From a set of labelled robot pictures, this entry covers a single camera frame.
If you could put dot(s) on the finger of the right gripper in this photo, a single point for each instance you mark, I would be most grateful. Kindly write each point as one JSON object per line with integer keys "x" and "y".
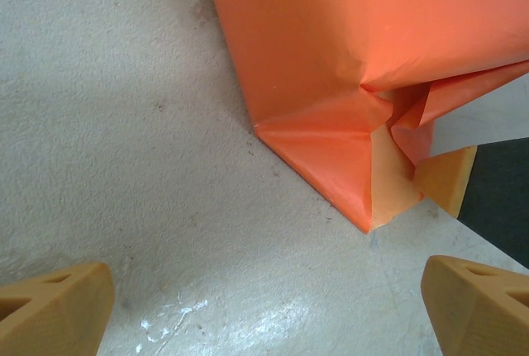
{"x": 496, "y": 199}

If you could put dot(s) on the orange wrapping paper sheet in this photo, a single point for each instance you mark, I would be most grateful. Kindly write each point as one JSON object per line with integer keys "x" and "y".
{"x": 314, "y": 54}

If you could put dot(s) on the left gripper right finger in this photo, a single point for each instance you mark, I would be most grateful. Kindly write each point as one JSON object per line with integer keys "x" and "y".
{"x": 479, "y": 310}

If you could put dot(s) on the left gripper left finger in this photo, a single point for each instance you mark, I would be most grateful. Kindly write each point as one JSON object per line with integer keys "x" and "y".
{"x": 58, "y": 310}

